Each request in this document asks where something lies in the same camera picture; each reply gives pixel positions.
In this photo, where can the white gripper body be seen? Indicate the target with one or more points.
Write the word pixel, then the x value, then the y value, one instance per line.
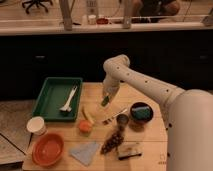
pixel 110 87

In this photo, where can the green pepper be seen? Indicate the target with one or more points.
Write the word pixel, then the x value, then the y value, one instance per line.
pixel 105 101

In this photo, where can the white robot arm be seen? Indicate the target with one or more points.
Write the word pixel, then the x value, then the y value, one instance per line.
pixel 187 114

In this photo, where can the yellow banana toy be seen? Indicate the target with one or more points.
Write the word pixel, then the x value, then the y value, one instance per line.
pixel 87 115

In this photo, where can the small metal cup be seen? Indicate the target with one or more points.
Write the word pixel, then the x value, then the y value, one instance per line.
pixel 122 121

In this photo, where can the dark bowl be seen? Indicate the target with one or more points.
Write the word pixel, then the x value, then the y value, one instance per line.
pixel 141 105

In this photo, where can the teal sponge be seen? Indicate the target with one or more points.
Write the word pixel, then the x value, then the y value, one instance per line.
pixel 141 113

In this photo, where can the orange toy fruit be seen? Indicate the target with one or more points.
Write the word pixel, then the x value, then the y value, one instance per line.
pixel 85 126

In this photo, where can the white plastic spatula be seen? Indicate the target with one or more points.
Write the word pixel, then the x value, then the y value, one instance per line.
pixel 66 107

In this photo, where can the green plastic tray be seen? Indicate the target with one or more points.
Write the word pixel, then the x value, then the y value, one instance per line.
pixel 53 95

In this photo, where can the red bowl on counter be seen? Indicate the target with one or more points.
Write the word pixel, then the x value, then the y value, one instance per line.
pixel 102 21

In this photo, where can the white cup on counter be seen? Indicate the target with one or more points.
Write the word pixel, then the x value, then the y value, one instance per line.
pixel 92 19

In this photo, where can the blue-grey cloth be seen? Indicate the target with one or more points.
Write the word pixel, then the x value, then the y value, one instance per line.
pixel 84 153

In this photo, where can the white paper cup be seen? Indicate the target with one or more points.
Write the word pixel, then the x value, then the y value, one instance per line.
pixel 36 125

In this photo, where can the seated person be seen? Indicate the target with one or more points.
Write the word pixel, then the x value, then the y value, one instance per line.
pixel 150 11

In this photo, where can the orange plastic bowl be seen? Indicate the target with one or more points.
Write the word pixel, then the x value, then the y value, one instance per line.
pixel 48 149

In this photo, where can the black office chair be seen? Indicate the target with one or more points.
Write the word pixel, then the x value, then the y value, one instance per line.
pixel 28 4

